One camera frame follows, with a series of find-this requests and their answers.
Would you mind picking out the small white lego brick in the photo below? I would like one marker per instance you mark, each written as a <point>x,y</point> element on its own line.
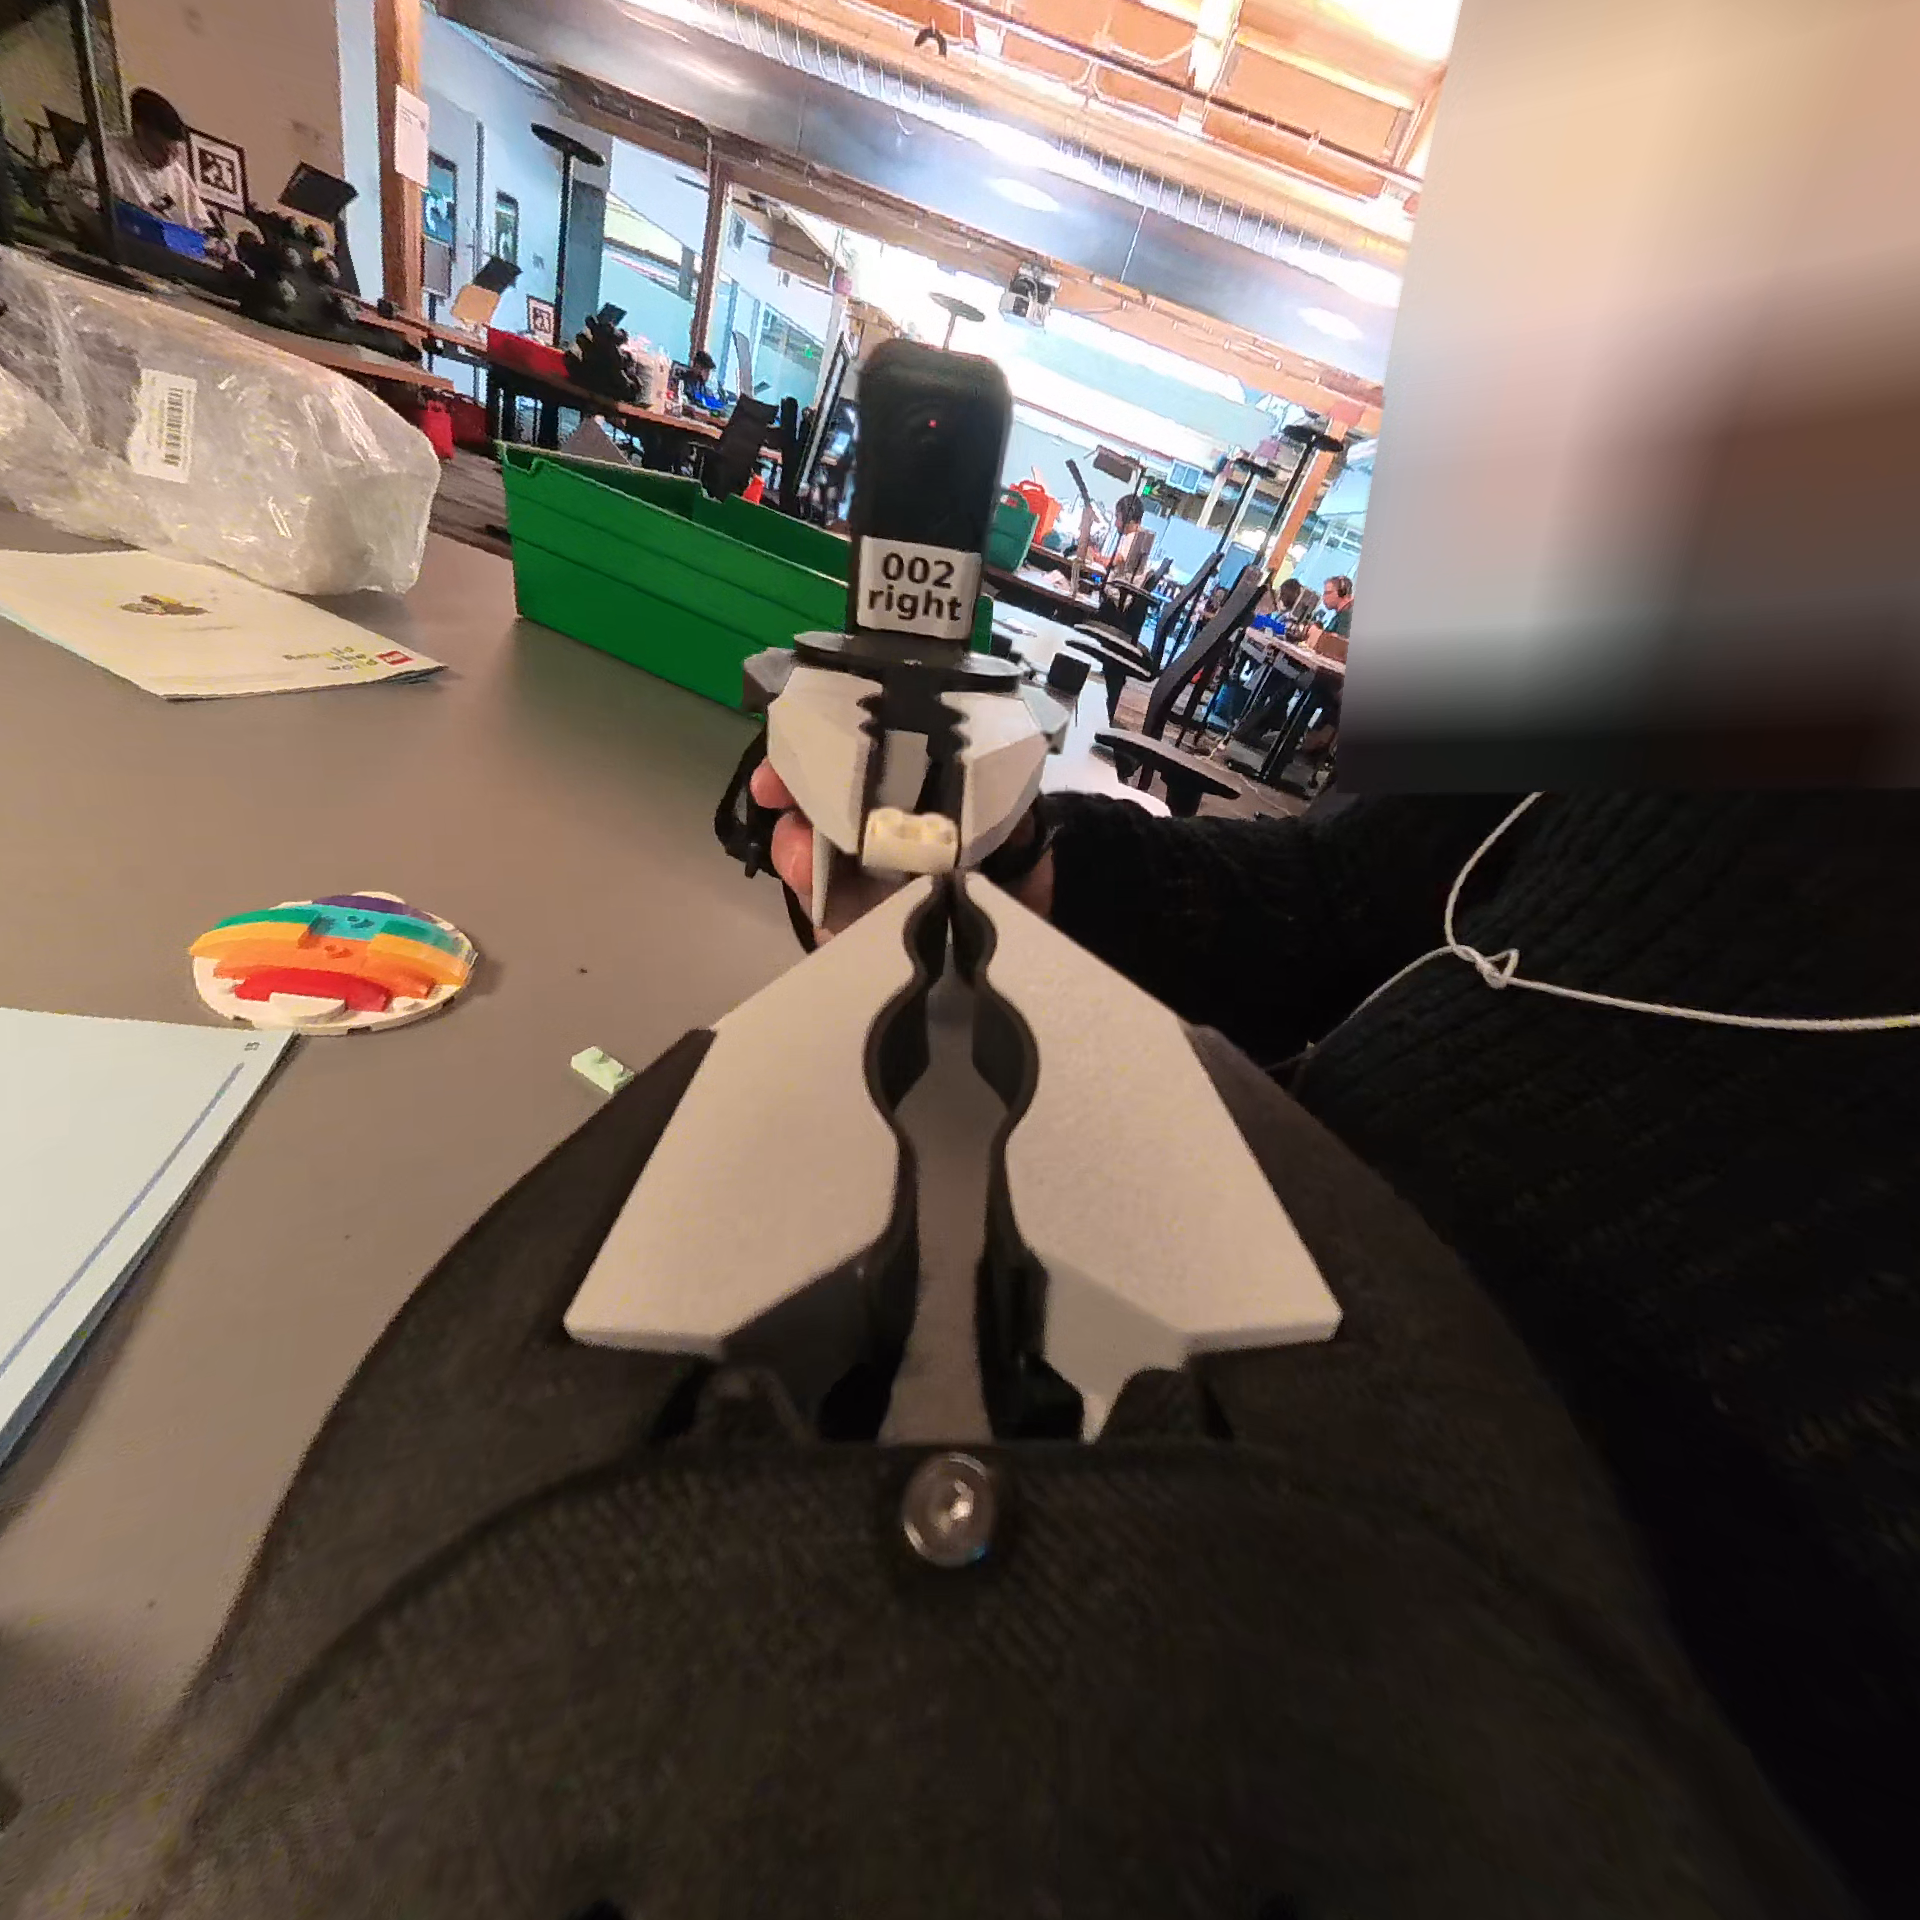
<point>909,844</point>

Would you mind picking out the person's black sweater torso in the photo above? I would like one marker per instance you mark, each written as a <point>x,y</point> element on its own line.
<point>1652,1350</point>

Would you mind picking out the small pale green lego plate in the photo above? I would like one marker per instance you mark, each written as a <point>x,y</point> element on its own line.
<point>603,1066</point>

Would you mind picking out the black office chair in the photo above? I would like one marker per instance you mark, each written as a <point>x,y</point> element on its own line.
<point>1185,675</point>

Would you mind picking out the round rainbow lego disc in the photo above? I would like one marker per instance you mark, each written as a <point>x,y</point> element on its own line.
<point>331,968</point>

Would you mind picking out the green plastic bin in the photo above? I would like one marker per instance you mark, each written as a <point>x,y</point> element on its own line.
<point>645,580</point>

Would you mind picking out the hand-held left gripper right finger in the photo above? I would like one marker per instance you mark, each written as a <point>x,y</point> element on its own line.
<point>1172,1184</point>

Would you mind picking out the light blue instruction booklet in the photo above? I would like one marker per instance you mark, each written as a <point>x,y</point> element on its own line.
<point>106,1171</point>

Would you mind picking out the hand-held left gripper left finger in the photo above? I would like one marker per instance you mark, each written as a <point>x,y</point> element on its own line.
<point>751,1171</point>

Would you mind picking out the person's right forearm black sleeve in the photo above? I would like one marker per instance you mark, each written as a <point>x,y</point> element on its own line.
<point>1201,915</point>

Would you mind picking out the person's right hand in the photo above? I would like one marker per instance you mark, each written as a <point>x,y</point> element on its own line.
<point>782,827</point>

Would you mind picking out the clear plastic bag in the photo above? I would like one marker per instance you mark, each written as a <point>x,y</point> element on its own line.
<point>225,435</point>

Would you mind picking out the white instruction booklet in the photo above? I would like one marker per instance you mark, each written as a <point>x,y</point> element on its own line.
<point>196,622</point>

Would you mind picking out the black floor lamp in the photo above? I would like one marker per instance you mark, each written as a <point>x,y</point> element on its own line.
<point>570,226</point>

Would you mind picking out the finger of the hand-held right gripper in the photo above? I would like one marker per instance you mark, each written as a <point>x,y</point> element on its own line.
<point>998,781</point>
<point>822,764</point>

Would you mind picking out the black white fiducial tag sign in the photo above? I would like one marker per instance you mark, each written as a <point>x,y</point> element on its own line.
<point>219,171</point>

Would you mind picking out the green basket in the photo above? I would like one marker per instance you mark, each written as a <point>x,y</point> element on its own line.
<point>1012,528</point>

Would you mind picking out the red plastic bin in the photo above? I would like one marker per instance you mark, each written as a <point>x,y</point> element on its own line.
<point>530,350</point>

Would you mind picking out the wooden post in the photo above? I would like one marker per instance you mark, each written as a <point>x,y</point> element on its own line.
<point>398,226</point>

